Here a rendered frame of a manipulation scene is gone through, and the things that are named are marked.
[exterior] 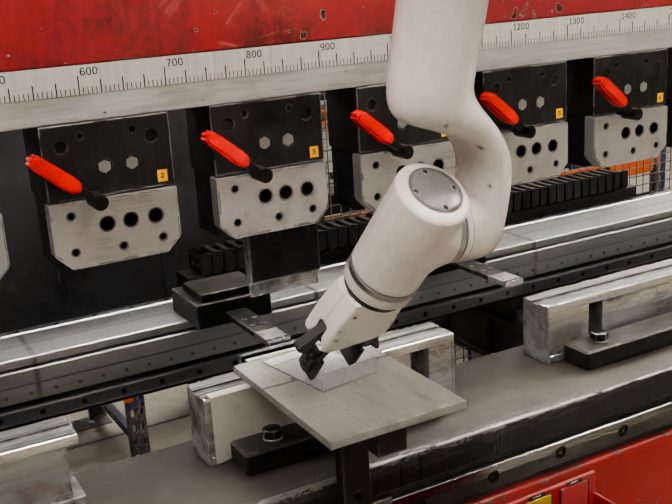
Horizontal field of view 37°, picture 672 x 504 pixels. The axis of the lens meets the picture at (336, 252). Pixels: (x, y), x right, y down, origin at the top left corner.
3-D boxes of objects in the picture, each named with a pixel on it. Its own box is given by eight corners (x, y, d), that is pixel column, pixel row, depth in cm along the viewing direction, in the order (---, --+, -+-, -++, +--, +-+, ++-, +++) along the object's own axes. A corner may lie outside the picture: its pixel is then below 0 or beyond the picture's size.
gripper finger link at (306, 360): (320, 329, 120) (302, 358, 124) (298, 335, 118) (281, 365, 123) (333, 350, 118) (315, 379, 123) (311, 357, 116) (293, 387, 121)
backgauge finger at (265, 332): (240, 362, 134) (237, 327, 132) (173, 311, 156) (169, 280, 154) (318, 342, 139) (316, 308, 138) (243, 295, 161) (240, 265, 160)
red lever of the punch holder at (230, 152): (213, 129, 113) (276, 173, 118) (199, 125, 117) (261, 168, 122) (204, 142, 113) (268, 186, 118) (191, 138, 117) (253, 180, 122)
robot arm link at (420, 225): (408, 232, 115) (339, 241, 111) (457, 155, 106) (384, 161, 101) (440, 291, 111) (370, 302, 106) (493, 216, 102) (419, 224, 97)
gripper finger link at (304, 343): (351, 303, 115) (349, 323, 120) (292, 332, 113) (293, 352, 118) (356, 311, 115) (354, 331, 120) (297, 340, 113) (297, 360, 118)
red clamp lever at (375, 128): (364, 108, 122) (416, 150, 127) (347, 105, 126) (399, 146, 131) (356, 120, 122) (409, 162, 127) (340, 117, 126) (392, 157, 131)
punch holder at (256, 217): (222, 241, 121) (209, 106, 117) (196, 228, 128) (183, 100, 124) (329, 220, 128) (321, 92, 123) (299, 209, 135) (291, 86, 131)
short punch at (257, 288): (253, 299, 129) (247, 229, 126) (247, 295, 131) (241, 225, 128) (321, 284, 134) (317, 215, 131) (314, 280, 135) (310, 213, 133)
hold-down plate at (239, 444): (248, 478, 126) (246, 456, 125) (231, 461, 130) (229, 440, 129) (443, 416, 139) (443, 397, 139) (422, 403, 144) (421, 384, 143)
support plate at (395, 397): (331, 451, 107) (330, 442, 107) (233, 372, 129) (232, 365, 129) (467, 408, 115) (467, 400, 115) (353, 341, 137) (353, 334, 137)
